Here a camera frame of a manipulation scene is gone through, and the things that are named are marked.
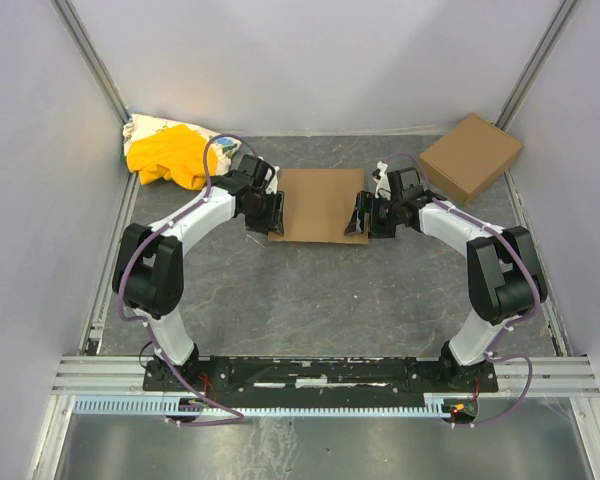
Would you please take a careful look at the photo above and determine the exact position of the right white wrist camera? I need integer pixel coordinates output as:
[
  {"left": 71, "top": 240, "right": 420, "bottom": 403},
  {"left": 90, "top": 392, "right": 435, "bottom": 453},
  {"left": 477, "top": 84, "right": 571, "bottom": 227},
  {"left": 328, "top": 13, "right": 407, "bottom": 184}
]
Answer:
[{"left": 372, "top": 161, "right": 391, "bottom": 201}]

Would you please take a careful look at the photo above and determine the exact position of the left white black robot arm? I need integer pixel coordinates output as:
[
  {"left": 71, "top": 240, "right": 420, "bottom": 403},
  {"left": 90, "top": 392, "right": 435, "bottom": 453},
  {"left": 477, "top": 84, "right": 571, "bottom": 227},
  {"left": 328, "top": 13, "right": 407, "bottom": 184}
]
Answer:
[{"left": 112, "top": 155, "right": 284, "bottom": 365}]

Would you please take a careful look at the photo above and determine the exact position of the closed brown cardboard box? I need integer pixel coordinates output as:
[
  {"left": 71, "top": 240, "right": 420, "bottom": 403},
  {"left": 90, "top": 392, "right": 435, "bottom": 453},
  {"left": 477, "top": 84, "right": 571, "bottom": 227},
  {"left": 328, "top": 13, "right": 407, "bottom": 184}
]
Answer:
[{"left": 419, "top": 113, "right": 523, "bottom": 205}]

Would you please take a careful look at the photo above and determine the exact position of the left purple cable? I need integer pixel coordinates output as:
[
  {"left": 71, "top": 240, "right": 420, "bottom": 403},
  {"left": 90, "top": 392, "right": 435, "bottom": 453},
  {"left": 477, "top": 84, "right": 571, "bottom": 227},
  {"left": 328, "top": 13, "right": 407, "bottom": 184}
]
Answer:
[{"left": 118, "top": 133, "right": 264, "bottom": 429}]

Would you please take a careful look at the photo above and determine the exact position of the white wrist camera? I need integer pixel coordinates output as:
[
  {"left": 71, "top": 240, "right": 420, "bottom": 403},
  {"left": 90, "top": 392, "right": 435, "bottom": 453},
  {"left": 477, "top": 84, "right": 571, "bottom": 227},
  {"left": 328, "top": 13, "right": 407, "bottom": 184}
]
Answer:
[
  {"left": 262, "top": 165, "right": 280, "bottom": 194},
  {"left": 372, "top": 161, "right": 391, "bottom": 201}
]

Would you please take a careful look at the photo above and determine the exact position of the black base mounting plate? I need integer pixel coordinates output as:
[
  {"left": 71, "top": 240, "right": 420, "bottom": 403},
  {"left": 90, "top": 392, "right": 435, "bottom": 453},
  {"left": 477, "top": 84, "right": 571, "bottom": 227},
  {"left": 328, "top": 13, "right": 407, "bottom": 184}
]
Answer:
[{"left": 142, "top": 355, "right": 499, "bottom": 407}]

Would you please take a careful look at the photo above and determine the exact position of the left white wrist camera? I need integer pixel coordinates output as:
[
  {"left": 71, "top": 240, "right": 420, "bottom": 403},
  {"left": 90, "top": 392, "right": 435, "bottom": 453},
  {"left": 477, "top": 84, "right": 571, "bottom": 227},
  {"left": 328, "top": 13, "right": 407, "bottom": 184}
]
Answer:
[{"left": 262, "top": 165, "right": 280, "bottom": 194}]

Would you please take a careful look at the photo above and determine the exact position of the aluminium corner post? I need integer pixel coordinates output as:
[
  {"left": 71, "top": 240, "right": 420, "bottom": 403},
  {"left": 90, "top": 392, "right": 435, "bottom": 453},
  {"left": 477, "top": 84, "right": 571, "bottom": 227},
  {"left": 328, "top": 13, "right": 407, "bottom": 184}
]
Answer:
[
  {"left": 50, "top": 0, "right": 130, "bottom": 124},
  {"left": 495, "top": 0, "right": 580, "bottom": 131}
]

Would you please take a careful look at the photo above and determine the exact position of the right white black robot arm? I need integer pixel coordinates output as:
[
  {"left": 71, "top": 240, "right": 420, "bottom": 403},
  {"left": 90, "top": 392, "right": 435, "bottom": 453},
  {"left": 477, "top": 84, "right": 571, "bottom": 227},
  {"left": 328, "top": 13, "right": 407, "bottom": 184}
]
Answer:
[{"left": 344, "top": 162, "right": 547, "bottom": 391}]

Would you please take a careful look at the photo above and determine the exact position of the yellow cloth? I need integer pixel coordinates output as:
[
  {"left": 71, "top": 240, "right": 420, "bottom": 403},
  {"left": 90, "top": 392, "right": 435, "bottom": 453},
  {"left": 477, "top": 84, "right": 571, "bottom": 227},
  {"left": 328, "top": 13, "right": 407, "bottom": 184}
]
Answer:
[{"left": 126, "top": 125, "right": 208, "bottom": 190}]

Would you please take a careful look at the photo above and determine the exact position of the left aluminium corner post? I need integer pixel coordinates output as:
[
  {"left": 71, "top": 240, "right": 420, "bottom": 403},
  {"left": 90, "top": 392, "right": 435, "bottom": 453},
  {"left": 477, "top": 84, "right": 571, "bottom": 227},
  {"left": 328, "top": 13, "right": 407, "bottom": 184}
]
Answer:
[{"left": 50, "top": 0, "right": 130, "bottom": 124}]

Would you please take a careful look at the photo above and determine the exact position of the right aluminium corner post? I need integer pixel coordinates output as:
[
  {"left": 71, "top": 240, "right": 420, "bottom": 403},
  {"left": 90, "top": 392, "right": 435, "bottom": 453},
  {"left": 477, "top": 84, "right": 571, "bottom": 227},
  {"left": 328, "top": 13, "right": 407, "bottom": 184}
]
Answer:
[{"left": 495, "top": 0, "right": 580, "bottom": 131}]

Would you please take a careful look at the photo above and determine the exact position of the white patterned cloth bag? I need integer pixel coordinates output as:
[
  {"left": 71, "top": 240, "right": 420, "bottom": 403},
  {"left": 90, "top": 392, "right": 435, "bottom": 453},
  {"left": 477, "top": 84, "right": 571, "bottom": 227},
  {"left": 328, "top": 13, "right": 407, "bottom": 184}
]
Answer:
[{"left": 122, "top": 113, "right": 242, "bottom": 174}]

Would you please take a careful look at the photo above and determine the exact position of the light blue cable duct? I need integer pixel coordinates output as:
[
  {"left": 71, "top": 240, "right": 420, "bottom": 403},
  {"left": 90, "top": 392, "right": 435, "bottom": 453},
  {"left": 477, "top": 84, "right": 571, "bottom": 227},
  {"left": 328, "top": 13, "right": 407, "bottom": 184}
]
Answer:
[{"left": 72, "top": 392, "right": 486, "bottom": 419}]

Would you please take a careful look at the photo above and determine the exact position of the aluminium frame rail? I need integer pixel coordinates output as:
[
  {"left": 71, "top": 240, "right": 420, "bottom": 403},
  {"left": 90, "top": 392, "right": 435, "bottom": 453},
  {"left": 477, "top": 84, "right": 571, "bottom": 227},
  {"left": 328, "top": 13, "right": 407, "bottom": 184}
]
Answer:
[{"left": 52, "top": 356, "right": 600, "bottom": 399}]

